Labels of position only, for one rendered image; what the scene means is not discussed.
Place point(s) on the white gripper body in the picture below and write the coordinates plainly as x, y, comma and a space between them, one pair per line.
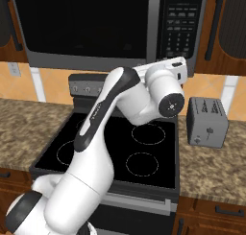
150, 66

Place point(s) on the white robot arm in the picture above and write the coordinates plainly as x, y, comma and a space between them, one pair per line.
86, 181

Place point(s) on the black and grey microwave oven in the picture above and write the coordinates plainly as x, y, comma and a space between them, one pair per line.
179, 24

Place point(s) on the black microwave door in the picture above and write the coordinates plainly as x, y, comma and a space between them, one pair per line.
83, 24

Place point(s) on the brown wooden cupboard door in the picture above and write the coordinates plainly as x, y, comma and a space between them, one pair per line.
235, 24
6, 50
208, 229

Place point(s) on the grey stove knob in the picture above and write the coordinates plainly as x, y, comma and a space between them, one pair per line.
86, 89
98, 89
74, 89

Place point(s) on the grey toaster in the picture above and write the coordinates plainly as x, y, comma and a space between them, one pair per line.
206, 123

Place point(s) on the black glass hob stove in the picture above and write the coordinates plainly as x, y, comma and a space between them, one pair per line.
150, 168

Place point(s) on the brown wooden drawer front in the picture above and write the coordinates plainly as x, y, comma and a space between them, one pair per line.
205, 210
16, 181

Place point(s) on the white wall socket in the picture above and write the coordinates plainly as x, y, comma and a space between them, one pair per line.
14, 69

